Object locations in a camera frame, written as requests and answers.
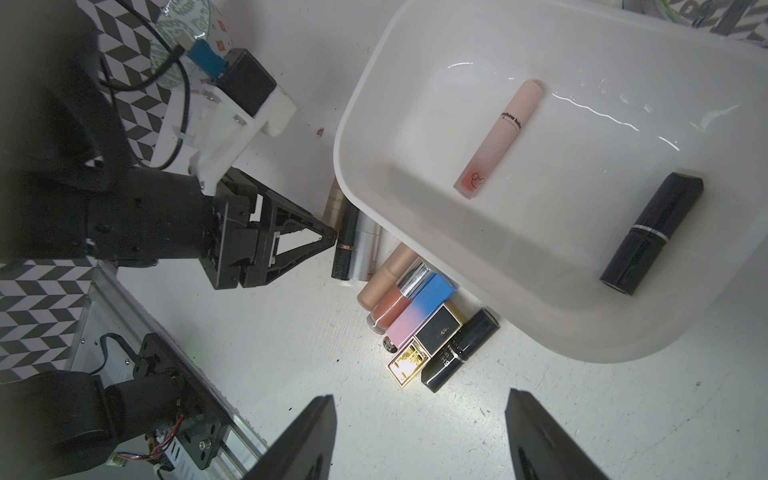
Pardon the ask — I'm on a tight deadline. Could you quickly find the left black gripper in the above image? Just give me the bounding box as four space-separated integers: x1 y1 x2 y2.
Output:
200 168 337 290

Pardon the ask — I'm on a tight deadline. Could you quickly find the red brown lip gloss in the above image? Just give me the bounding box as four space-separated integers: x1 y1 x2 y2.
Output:
367 260 434 335

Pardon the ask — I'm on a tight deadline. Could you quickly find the black lipstick silver band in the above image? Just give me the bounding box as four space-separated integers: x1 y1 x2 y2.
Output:
599 172 704 296

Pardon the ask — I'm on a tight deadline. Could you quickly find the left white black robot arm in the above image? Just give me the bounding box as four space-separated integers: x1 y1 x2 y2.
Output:
1 1 336 479

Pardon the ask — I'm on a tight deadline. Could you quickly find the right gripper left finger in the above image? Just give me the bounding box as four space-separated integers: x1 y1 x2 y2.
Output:
243 395 337 480

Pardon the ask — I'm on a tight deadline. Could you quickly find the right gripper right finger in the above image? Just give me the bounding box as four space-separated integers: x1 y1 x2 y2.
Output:
505 389 608 480

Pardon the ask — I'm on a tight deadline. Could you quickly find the silver grey lipstick tube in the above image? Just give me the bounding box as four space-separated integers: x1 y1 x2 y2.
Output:
349 213 382 282

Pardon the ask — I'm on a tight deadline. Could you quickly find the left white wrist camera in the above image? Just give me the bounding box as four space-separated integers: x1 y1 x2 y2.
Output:
175 37 297 197

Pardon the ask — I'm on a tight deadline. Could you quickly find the black round lipstick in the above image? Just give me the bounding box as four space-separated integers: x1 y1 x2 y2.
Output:
420 308 500 393

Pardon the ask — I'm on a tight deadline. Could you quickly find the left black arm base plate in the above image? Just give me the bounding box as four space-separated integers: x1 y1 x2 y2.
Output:
133 333 230 470

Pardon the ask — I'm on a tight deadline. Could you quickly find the aluminium front rail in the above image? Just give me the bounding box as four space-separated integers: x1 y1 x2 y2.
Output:
65 263 267 479

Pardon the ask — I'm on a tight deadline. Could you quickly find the brown tan lipstick tube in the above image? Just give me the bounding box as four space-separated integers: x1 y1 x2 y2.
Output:
322 179 346 232

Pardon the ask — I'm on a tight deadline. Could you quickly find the black gold square lipstick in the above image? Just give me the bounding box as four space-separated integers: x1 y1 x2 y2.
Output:
387 300 467 388

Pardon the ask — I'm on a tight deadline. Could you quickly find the blue pink gradient lipstick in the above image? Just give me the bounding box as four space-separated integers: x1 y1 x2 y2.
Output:
382 273 458 353

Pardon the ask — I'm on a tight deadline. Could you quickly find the white plastic storage box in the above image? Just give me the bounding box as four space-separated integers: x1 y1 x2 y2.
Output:
334 1 767 363

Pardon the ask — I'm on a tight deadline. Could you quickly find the pink lip gloss tube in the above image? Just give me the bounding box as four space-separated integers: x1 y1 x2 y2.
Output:
454 80 544 199

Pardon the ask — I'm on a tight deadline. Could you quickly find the beige tan lipstick tube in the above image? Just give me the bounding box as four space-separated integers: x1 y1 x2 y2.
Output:
357 243 418 312

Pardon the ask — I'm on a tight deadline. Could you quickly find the green patterned small bowl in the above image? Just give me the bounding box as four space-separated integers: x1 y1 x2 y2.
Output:
149 0 233 93

